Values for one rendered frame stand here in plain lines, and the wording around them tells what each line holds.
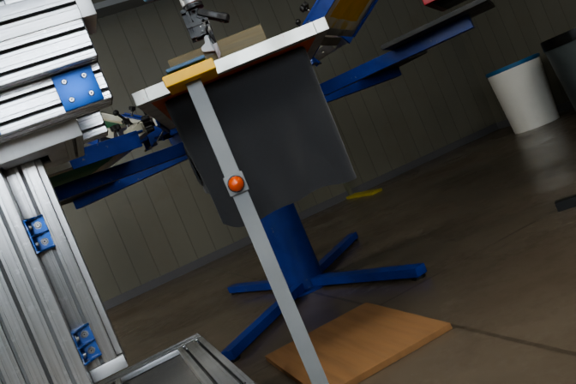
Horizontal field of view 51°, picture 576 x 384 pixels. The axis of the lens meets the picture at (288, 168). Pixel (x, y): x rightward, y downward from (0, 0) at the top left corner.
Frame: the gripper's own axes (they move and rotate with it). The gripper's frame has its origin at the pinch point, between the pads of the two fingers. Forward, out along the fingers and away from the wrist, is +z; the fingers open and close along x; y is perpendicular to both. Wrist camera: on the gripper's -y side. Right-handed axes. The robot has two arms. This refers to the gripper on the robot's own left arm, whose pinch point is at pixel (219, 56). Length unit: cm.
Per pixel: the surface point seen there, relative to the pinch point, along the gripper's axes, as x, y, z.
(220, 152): 67, 12, 35
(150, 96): 48, 24, 13
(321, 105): 39, -20, 33
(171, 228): -391, 92, 63
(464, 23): -34, -104, 19
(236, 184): 71, 12, 44
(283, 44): 48, -15, 13
